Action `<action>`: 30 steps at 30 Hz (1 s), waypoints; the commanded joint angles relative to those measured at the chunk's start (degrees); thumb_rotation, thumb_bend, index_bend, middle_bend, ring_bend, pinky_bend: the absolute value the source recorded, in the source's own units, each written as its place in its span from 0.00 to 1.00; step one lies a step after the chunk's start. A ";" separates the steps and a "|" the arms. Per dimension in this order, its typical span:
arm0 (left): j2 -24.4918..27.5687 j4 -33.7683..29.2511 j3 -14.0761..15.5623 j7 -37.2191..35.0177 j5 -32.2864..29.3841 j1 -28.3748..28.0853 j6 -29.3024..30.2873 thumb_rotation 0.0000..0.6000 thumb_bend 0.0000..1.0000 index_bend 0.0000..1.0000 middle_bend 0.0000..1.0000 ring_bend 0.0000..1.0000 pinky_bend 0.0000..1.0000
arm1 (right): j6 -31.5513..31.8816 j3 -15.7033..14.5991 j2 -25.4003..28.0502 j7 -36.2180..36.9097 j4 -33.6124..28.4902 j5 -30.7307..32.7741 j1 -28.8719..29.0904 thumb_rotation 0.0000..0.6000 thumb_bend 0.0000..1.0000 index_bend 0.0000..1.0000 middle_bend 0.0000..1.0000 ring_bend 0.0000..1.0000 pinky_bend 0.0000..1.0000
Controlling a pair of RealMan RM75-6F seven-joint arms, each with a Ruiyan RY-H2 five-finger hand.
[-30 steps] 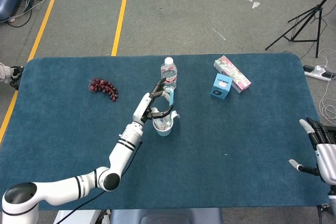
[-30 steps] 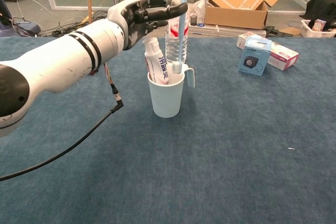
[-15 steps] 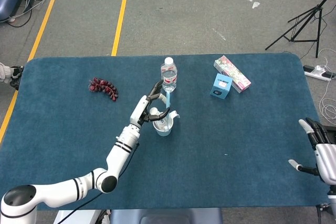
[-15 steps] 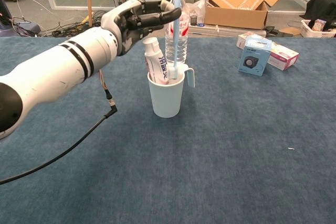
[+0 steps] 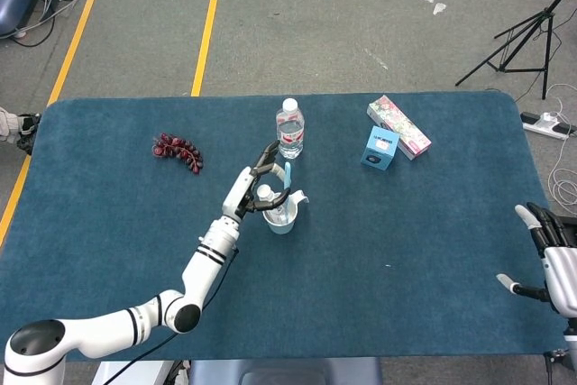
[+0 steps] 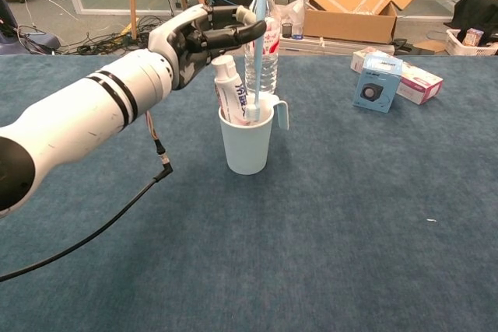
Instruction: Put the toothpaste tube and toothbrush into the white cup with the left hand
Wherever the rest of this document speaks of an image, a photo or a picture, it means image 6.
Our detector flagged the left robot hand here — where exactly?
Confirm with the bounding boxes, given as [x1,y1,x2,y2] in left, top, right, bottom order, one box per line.
[147,3,268,91]

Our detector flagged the white toothpaste tube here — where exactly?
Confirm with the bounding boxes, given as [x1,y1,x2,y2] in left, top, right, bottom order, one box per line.
[210,55,250,128]

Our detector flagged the clear plastic water bottle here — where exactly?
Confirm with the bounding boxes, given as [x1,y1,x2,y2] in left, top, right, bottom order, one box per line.
[243,0,281,96]

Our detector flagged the white plastic bag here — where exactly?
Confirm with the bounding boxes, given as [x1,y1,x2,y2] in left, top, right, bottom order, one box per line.
[274,0,307,37]

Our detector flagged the aluminium profile rails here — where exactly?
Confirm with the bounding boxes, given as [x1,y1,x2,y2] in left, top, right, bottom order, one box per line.
[279,35,396,56]

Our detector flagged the brown cardboard box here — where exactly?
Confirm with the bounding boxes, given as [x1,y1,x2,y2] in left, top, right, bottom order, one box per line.
[286,0,426,45]

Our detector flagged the dark blue chair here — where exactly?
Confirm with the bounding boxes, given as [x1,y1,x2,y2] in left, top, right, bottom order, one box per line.
[0,0,61,56]

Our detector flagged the blue speaker box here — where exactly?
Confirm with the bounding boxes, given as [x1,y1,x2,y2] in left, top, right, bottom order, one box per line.
[352,53,405,114]

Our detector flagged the pink floral carton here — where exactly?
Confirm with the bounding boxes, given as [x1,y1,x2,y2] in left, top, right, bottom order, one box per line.
[349,46,445,106]

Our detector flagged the white plastic basket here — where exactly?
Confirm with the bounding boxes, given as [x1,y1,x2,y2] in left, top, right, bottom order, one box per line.
[445,28,498,57]

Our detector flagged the small colourful box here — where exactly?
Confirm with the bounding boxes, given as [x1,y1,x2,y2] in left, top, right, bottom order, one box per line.
[461,27,486,47]

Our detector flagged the black cloth cover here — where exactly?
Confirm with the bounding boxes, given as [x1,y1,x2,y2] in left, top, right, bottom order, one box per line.
[453,0,498,44]

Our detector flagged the tangle of black cables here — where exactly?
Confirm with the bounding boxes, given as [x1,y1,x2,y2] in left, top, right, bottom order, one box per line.
[15,12,184,56]

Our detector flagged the light blue cup with handle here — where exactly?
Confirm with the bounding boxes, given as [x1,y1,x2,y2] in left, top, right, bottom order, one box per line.
[218,94,290,176]

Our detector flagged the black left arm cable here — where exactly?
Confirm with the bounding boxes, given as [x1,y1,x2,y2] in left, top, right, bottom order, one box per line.
[0,112,175,283]

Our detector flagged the black metal bracket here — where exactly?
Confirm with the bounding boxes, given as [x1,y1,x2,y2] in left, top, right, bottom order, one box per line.
[392,37,436,56]

